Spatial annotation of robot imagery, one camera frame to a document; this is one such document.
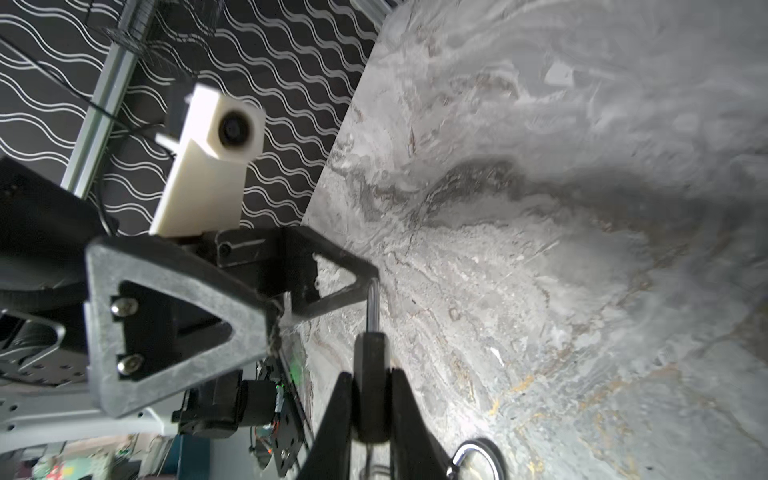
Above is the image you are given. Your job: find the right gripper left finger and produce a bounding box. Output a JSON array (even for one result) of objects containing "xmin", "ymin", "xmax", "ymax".
[{"xmin": 297, "ymin": 372, "xmax": 354, "ymax": 480}]

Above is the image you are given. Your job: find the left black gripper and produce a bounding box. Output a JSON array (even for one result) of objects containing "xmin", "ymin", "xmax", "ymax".
[{"xmin": 84, "ymin": 226, "xmax": 379, "ymax": 418}]

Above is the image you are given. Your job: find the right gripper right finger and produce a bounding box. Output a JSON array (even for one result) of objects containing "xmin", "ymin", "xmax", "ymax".
[{"xmin": 390, "ymin": 369, "xmax": 450, "ymax": 479}]

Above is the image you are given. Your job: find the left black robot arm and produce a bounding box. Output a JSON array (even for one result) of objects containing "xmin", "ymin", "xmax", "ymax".
[{"xmin": 1, "ymin": 158, "xmax": 378, "ymax": 438}]

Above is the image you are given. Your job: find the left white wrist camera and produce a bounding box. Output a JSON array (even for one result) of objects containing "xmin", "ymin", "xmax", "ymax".
[{"xmin": 149, "ymin": 84, "xmax": 266, "ymax": 238}]

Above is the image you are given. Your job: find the black wire mesh basket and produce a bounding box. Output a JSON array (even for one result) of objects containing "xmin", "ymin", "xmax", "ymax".
[{"xmin": 84, "ymin": 0, "xmax": 226, "ymax": 80}]

